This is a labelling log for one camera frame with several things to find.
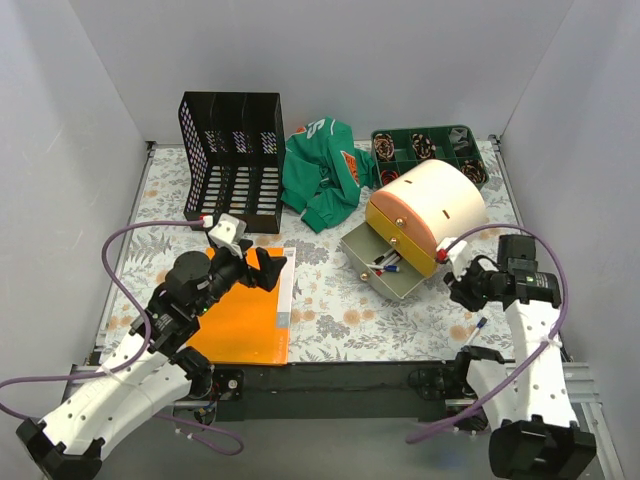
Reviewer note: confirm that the green sweatshirt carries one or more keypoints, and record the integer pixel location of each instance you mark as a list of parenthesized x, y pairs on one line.
[(323, 173)]

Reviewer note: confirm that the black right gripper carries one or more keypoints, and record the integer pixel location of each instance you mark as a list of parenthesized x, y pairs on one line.
[(463, 291)]

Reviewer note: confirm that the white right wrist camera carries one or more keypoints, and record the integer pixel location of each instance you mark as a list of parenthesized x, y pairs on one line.
[(456, 253)]

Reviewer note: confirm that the pink black rolled tie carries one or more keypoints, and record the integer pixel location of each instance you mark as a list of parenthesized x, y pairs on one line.
[(384, 148)]

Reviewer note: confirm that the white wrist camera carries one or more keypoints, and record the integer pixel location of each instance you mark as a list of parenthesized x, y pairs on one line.
[(456, 253), (227, 233)]

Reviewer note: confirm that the white drawer organizer box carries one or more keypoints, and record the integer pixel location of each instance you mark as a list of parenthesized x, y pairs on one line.
[(412, 215)]

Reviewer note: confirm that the green compartment organizer tray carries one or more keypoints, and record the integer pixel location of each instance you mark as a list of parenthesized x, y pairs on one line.
[(396, 151)]

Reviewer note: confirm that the black mesh file holder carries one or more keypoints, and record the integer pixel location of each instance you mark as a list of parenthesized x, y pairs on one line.
[(235, 149)]

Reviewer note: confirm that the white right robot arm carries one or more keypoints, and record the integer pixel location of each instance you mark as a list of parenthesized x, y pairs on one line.
[(535, 433)]

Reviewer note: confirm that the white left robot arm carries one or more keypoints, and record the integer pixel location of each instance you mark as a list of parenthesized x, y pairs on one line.
[(152, 367)]

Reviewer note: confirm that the orange notebook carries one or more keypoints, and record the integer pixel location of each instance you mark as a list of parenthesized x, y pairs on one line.
[(250, 326)]

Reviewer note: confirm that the brown black rolled tie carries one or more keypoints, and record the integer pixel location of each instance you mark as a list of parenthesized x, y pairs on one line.
[(475, 171)]

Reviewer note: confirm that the white-spotted black rolled tie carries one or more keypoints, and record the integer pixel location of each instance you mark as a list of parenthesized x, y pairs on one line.
[(423, 147)]

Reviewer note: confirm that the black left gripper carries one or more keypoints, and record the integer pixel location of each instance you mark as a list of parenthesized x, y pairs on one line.
[(251, 267)]

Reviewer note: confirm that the orange black rolled tie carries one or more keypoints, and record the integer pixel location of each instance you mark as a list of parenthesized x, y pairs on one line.
[(387, 176)]

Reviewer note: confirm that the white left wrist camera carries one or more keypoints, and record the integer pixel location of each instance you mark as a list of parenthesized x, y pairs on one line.
[(227, 233)]

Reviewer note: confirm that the grey folded sock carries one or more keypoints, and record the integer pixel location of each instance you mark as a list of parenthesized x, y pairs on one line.
[(461, 141)]

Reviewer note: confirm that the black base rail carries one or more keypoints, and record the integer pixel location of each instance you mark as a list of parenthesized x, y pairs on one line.
[(421, 390)]

